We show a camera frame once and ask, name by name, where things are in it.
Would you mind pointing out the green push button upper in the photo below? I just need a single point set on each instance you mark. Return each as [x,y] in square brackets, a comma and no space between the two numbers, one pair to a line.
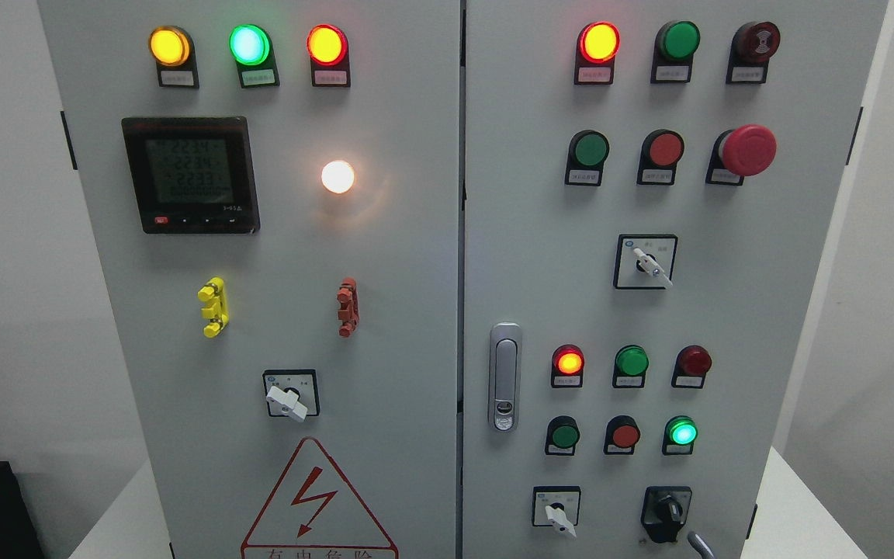
[586,156]

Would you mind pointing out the black rotary knob switch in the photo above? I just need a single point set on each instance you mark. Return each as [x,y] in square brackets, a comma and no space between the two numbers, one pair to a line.
[664,512]

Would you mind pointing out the silver door handle lock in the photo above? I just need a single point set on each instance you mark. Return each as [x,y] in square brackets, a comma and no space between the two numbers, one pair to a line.
[504,368]

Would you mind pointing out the red push button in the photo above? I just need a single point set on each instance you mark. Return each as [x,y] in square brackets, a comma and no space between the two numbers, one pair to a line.
[660,153]
[621,436]

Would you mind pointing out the green lamp bottom right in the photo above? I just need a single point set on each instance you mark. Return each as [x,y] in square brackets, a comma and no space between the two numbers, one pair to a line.
[680,433]

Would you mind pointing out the yellow terminal clip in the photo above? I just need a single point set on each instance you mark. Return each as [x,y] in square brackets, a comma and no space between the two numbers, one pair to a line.
[213,294]

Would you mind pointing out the white selector switch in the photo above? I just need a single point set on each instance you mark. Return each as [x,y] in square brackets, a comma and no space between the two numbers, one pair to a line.
[645,261]
[557,507]

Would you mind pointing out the lit red indicator lamp left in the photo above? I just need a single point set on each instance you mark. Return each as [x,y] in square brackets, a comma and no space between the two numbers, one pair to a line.
[329,53]

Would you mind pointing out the red push button upper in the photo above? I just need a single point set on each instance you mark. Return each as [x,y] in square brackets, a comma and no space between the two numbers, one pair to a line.
[660,153]

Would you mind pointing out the red terminal clip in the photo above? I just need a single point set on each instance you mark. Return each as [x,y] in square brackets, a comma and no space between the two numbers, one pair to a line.
[348,307]

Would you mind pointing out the lit red lamp top right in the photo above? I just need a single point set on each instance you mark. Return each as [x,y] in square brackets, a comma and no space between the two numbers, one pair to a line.
[597,46]

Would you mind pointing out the white selector switch upper right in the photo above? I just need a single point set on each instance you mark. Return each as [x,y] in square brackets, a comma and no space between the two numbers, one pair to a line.
[645,261]

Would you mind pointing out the green lamp lower middle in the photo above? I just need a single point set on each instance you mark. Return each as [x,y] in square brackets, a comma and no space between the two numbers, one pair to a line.
[630,366]

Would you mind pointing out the lit green indicator lamp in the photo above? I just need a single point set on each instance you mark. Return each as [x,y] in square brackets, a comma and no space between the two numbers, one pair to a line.
[254,56]

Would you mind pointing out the yellow indicator lamp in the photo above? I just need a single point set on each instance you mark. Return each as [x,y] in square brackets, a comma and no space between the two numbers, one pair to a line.
[175,58]

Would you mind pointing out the grey right cabinet door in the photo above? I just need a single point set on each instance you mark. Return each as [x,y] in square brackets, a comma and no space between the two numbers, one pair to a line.
[542,254]

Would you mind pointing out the green push button lower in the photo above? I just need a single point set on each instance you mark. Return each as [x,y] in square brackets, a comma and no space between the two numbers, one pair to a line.
[562,436]

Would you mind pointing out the black digital power meter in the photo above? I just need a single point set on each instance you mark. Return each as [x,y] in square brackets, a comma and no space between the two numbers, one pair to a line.
[192,175]

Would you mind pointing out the lit red lamp lower left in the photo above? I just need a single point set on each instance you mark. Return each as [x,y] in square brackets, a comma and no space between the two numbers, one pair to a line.
[567,367]

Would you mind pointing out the red lamp lower right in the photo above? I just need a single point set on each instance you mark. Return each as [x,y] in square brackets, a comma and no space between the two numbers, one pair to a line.
[691,367]

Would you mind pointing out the white lit indicator lamp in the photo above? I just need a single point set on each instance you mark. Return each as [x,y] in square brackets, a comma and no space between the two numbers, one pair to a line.
[338,176]

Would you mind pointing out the dark red buzzer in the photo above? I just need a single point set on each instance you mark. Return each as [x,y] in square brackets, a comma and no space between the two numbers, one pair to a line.
[752,46]

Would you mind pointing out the green lamp top right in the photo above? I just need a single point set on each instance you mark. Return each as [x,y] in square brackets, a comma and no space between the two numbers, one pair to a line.
[675,45]

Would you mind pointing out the red push button lower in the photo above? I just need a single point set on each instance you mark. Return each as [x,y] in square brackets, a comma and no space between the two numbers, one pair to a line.
[621,436]

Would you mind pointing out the red emergency stop mushroom button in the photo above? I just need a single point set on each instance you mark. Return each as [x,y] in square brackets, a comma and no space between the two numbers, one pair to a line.
[746,151]

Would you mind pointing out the grey cabinet door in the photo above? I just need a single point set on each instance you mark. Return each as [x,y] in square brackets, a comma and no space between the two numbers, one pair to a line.
[387,393]
[542,254]

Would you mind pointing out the red electrical warning triangle sticker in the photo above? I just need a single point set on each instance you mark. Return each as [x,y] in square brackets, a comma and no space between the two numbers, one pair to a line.
[313,511]

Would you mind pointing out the white selector switch left door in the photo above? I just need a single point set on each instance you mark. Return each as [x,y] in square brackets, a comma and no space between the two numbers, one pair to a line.
[291,393]

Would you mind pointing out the green push button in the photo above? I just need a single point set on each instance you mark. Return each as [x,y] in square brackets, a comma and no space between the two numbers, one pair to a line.
[586,156]
[562,436]

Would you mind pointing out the white selector switch bottom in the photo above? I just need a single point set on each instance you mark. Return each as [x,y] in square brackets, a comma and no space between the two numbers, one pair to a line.
[557,507]

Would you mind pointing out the grey left cabinet door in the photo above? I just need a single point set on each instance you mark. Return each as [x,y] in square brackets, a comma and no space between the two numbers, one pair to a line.
[387,393]

